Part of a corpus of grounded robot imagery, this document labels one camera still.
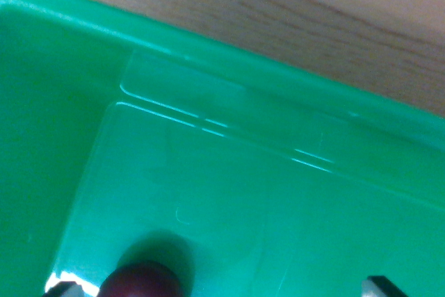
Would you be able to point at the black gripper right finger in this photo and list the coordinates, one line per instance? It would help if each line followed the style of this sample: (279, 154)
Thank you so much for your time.
(379, 288)

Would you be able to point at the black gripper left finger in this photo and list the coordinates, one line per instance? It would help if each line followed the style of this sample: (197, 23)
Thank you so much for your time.
(66, 290)

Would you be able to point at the dark red round fruit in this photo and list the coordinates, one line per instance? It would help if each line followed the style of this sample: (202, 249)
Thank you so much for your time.
(140, 281)

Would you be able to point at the green plastic bin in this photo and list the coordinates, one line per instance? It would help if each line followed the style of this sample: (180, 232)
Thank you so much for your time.
(222, 158)

